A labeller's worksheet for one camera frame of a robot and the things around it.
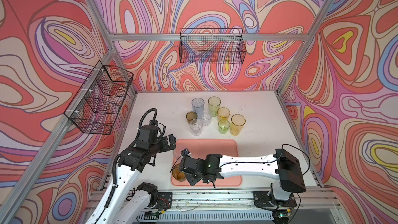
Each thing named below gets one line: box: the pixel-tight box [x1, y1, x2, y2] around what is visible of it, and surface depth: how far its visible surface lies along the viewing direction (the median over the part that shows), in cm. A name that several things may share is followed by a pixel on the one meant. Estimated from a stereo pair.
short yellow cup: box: [216, 106, 231, 122], surface depth 101 cm
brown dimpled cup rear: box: [186, 110, 198, 124], surface depth 101 cm
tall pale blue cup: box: [191, 97, 205, 119], surface depth 100 cm
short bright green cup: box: [218, 119, 231, 135], surface depth 98 cm
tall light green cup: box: [207, 95, 222, 118], surface depth 100 cm
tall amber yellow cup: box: [230, 113, 247, 136], surface depth 90 cm
